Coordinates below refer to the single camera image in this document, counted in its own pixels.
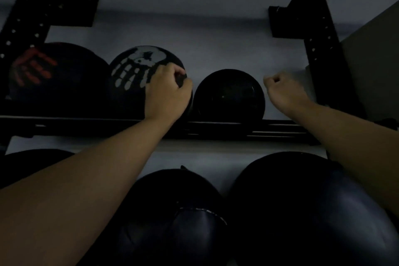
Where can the large beige box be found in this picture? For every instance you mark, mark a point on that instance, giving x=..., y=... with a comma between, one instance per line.
x=374, y=72

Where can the person's right forearm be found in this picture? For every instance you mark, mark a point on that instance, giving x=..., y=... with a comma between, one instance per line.
x=358, y=150

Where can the large black leather medicine ball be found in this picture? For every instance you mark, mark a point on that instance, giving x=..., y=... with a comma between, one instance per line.
x=305, y=212
x=28, y=166

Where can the black white-stitched medicine ball purple tag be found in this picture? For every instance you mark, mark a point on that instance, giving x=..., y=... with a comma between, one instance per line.
x=174, y=234

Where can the ball with red handprint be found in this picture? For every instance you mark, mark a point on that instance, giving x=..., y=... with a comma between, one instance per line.
x=71, y=94

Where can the person's left forearm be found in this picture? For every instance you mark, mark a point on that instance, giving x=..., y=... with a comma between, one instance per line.
x=74, y=194

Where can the person's right hand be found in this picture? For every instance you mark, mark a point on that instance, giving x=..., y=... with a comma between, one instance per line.
x=288, y=94

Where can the person's left hand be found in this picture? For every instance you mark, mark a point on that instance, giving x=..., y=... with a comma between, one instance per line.
x=168, y=97

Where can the small black slam ball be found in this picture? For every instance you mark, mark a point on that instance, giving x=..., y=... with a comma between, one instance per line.
x=229, y=97

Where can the ball with white handprint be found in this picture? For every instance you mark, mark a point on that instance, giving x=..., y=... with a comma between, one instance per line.
x=131, y=100

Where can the black metal rack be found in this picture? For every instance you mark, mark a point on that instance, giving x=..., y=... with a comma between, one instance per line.
x=290, y=22

